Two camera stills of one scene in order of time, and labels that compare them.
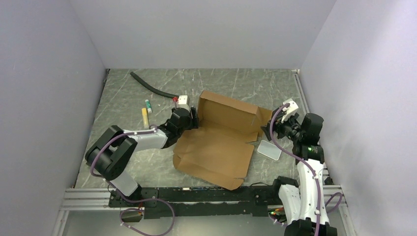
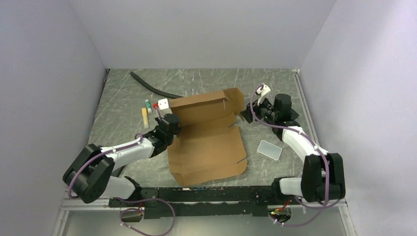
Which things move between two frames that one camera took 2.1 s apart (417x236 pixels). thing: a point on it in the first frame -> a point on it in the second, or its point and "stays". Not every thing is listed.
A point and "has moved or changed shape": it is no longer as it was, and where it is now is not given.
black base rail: x=183 y=202 stays
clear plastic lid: x=270 y=150 stays
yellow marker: x=145 y=118 stays
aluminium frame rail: x=82 y=199 stays
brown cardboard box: x=218 y=152 has moved or changed shape
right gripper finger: x=267 y=131 -> x=247 y=114
